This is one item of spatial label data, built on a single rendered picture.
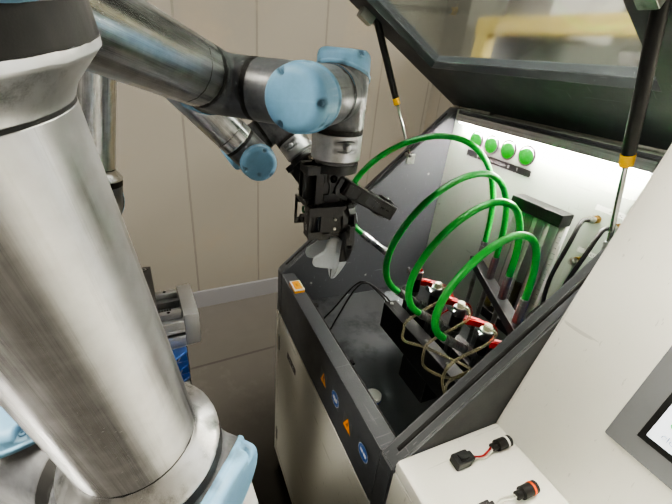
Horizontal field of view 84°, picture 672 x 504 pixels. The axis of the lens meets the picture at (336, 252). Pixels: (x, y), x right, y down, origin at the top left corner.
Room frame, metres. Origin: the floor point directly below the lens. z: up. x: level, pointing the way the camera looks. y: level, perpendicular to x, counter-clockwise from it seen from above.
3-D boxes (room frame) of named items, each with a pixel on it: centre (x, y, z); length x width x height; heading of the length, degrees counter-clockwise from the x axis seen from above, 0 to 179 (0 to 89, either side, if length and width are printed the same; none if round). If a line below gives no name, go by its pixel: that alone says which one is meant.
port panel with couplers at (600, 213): (0.72, -0.55, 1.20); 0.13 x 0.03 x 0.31; 26
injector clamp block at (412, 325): (0.71, -0.26, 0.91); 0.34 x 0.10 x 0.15; 26
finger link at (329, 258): (0.56, 0.01, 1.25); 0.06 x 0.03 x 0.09; 116
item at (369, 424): (0.72, 0.00, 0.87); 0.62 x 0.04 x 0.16; 26
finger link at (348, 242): (0.57, -0.01, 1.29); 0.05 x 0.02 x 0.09; 26
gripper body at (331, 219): (0.57, 0.02, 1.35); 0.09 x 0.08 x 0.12; 116
